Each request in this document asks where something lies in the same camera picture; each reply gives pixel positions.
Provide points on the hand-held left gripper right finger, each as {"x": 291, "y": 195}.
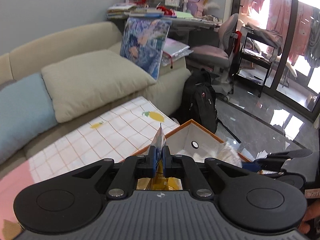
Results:
{"x": 167, "y": 162}

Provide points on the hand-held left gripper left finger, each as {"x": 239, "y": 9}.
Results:
{"x": 152, "y": 162}

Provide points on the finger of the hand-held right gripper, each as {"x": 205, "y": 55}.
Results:
{"x": 251, "y": 167}
{"x": 290, "y": 153}

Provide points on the shiny foil packet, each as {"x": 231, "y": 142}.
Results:
{"x": 160, "y": 137}

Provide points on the clear plastic bag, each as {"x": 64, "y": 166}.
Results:
{"x": 227, "y": 152}

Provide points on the orange cardboard box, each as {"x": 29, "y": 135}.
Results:
{"x": 205, "y": 136}

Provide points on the person's right hand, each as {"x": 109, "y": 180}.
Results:
{"x": 311, "y": 217}

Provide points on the checked lemon-print tablecloth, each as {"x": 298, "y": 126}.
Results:
{"x": 100, "y": 140}

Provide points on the black backpack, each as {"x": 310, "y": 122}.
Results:
{"x": 200, "y": 100}

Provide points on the beige pillow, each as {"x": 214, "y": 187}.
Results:
{"x": 95, "y": 85}

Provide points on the black metal rack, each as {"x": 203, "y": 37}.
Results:
{"x": 252, "y": 62}

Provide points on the clear plastic folders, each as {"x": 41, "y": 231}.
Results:
{"x": 175, "y": 50}

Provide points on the hanging grey garment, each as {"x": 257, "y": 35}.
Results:
{"x": 313, "y": 42}

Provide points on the blue figure-print pillow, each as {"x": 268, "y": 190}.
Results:
{"x": 145, "y": 47}

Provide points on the pink grey office chair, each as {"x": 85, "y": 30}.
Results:
{"x": 210, "y": 55}

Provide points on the hanging pink clothes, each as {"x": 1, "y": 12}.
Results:
{"x": 285, "y": 22}

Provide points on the grey desk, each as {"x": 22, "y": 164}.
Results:
{"x": 195, "y": 26}

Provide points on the light blue pillow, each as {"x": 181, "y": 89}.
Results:
{"x": 22, "y": 110}

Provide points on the beige fabric sofa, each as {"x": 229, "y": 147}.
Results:
{"x": 75, "y": 37}

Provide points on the pile of books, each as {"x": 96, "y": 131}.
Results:
{"x": 130, "y": 10}

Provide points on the purple bag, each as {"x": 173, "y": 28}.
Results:
{"x": 196, "y": 6}

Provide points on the black sliding door frame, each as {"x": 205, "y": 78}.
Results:
{"x": 287, "y": 55}

